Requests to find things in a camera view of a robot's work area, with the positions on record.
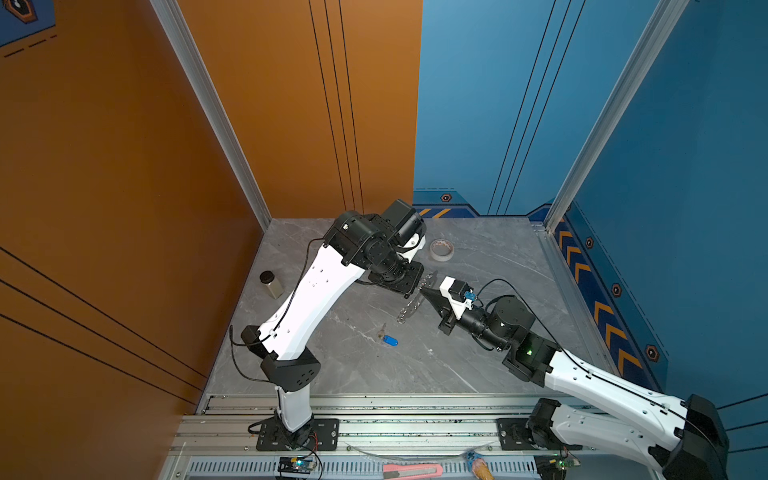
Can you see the masking tape roll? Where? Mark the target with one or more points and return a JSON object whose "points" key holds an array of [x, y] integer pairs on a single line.
{"points": [[441, 250]]}

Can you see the toy ice cream cone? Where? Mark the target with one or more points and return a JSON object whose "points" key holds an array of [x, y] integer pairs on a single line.
{"points": [[478, 466]]}

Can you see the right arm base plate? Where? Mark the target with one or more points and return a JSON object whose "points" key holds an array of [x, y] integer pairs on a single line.
{"points": [[518, 434]]}

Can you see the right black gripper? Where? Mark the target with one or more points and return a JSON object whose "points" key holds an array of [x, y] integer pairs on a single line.
{"points": [[442, 305]]}

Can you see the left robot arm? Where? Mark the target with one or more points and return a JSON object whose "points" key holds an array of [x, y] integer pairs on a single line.
{"points": [[372, 249]]}

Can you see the circuit board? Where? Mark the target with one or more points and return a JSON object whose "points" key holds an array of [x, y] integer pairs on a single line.
{"points": [[302, 467], [554, 468]]}

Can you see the right circuit board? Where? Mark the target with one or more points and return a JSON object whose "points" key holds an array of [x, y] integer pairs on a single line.
{"points": [[554, 468]]}

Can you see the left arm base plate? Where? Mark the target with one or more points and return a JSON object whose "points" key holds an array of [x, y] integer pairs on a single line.
{"points": [[319, 434]]}

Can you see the left circuit board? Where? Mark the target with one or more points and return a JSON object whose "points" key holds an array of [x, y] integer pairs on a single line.
{"points": [[302, 467]]}

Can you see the pink utility knife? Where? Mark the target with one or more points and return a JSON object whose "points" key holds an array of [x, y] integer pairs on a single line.
{"points": [[412, 471]]}

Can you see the small brown jar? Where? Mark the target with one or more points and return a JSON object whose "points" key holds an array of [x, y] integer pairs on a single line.
{"points": [[271, 283]]}

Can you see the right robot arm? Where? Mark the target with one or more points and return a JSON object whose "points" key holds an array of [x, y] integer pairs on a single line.
{"points": [[679, 439]]}

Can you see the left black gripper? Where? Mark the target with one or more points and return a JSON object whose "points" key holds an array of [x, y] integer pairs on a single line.
{"points": [[408, 284]]}

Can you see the blue key fob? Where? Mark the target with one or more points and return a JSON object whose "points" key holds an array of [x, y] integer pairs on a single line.
{"points": [[390, 341]]}

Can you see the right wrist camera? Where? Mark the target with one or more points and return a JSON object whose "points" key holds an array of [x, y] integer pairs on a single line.
{"points": [[460, 295]]}

